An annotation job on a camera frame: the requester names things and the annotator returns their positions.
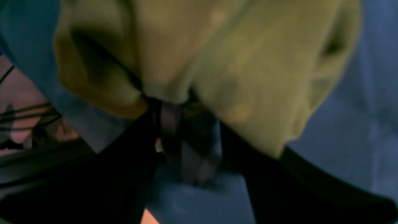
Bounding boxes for olive green t-shirt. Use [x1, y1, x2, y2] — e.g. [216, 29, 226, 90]
[53, 0, 360, 159]

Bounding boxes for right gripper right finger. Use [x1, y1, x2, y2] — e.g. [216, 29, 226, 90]
[199, 112, 397, 224]

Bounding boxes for blue table cloth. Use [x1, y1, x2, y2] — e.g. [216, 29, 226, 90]
[1, 0, 397, 224]

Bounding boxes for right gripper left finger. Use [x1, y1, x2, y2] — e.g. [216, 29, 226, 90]
[1, 99, 182, 224]

